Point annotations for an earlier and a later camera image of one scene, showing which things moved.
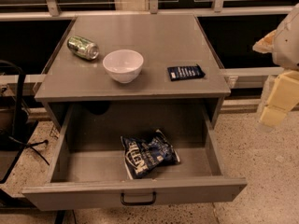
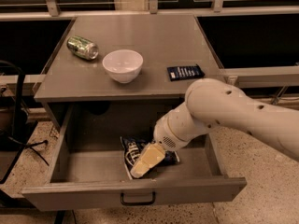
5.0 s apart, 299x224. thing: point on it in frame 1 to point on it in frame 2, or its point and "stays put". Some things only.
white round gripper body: x=288 y=46 to x=163 y=133
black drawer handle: x=145 y=203 stays put
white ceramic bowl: x=123 y=65 stays put
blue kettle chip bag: x=142 y=157 stays put
